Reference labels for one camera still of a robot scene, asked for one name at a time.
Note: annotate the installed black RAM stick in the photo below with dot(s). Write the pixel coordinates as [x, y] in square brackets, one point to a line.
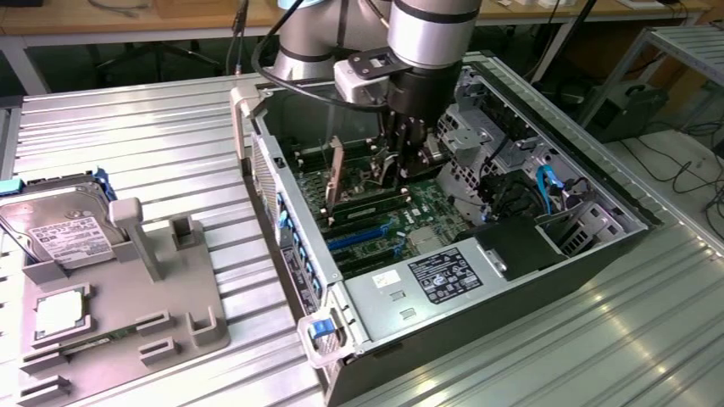
[367, 212]

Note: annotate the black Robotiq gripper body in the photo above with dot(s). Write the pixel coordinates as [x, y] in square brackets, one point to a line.
[422, 93]

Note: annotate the green motherboard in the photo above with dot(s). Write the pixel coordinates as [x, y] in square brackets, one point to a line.
[430, 199]

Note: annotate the green RAM stick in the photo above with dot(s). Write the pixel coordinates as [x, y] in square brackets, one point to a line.
[97, 341]

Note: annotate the black graphics card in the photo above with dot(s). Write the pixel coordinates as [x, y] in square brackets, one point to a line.
[338, 169]

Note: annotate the silver chipset heatsink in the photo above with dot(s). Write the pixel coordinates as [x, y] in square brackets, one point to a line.
[427, 238]

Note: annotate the grey parts rack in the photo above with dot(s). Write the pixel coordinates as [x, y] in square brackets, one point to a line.
[114, 297]

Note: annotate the hard disk with blue carrier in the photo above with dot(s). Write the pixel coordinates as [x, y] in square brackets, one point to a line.
[62, 237]

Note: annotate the blue expansion slot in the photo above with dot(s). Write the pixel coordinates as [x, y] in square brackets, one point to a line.
[357, 238]

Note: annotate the grey power supply unit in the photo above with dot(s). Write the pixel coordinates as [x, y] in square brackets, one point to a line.
[397, 305]

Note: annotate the blue case latch tab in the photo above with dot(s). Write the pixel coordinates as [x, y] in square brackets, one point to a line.
[321, 329]

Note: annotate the silver CPU chip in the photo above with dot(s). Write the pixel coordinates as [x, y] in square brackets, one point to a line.
[59, 311]

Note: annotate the black device on floor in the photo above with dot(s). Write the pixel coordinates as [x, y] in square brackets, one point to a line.
[629, 114]

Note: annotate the metal slat shelf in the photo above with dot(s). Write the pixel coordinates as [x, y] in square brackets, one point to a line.
[690, 46]

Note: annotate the wooden desk with white frame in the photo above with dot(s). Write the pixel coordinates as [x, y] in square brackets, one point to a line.
[142, 19]

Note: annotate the black fan shroud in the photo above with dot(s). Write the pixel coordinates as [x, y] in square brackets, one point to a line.
[521, 250]

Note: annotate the perforated metal disk bay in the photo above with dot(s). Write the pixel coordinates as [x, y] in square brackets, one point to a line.
[470, 140]

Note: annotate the open black PC case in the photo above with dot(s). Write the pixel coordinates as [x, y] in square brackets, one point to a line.
[453, 339]

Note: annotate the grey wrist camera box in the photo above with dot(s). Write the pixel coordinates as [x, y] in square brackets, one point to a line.
[362, 85]

